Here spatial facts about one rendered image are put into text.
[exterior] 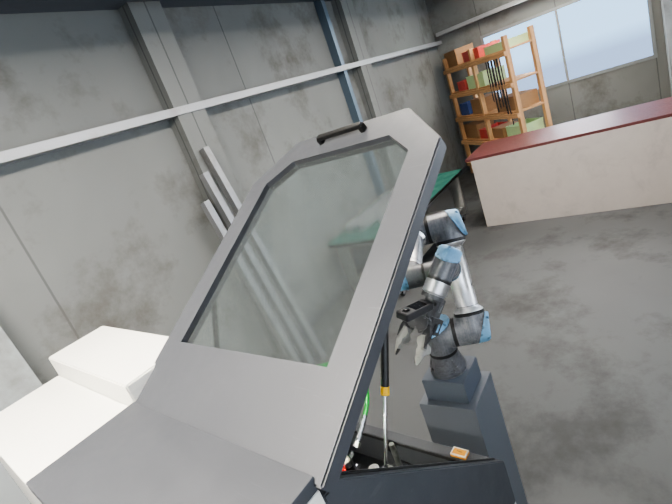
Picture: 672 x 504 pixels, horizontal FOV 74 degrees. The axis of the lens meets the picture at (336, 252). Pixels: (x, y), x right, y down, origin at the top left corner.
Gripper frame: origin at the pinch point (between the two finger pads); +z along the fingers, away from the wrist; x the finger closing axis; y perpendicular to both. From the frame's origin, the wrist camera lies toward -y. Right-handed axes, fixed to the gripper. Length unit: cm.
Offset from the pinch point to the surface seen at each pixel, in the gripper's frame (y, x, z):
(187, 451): -60, 2, 29
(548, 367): 207, 27, -4
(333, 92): 216, 371, -212
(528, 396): 185, 25, 17
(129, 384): -58, 41, 33
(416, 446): 21.6, -2.3, 28.2
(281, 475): -57, -22, 19
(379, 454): 27, 13, 40
